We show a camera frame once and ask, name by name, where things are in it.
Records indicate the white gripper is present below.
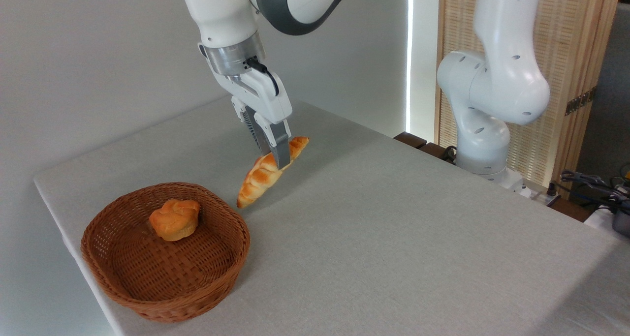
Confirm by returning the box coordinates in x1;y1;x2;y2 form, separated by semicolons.
198;43;293;171

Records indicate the long braided bread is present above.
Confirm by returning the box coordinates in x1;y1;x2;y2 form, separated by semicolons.
236;136;311;209

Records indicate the small round bread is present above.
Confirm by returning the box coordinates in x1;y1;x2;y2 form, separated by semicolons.
149;199;201;242

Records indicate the brown wicker basket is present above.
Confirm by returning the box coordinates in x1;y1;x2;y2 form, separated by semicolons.
80;182;251;324

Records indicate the metal screen hinge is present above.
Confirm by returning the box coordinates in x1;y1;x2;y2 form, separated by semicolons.
565;87;597;116

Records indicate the wooden slatted screen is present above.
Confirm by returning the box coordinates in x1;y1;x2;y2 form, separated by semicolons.
435;0;623;199

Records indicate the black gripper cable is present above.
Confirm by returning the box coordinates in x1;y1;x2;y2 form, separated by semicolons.
246;57;281;97

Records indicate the bundle of dark cables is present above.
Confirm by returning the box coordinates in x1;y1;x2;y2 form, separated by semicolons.
560;169;630;214

